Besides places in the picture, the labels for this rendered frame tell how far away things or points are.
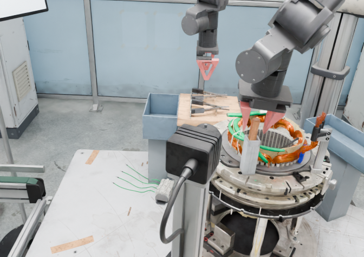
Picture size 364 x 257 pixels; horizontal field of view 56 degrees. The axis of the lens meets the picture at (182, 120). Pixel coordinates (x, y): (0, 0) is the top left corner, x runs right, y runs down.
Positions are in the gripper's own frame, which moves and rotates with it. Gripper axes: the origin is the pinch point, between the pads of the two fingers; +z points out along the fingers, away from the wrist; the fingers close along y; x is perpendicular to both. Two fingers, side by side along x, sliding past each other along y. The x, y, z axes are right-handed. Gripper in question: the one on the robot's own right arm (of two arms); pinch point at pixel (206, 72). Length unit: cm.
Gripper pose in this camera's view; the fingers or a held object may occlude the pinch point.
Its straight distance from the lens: 112.8
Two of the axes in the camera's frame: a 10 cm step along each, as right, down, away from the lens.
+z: -0.1, 8.6, 5.0
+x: 10.0, 0.2, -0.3
